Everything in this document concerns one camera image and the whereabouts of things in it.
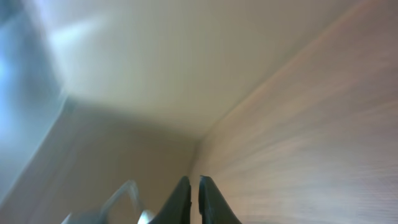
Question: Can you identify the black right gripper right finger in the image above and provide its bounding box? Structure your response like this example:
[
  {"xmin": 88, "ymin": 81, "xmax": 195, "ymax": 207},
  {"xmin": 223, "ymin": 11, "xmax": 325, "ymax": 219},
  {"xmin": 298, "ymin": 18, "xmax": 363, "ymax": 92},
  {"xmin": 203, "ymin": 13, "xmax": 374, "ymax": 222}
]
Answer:
[{"xmin": 198, "ymin": 175, "xmax": 241, "ymax": 224}]

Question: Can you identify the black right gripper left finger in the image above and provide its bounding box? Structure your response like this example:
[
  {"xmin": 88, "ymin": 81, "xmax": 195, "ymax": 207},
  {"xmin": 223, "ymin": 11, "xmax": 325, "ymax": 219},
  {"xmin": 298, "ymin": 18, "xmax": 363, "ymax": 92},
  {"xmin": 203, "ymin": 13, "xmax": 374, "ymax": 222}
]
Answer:
[{"xmin": 149, "ymin": 176, "xmax": 192, "ymax": 224}]

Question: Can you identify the black cable bundle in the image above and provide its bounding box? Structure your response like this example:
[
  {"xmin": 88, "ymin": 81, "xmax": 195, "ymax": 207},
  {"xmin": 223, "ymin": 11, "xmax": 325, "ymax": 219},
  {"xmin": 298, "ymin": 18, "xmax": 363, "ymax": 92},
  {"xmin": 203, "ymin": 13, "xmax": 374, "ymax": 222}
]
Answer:
[{"xmin": 60, "ymin": 179, "xmax": 156, "ymax": 224}]

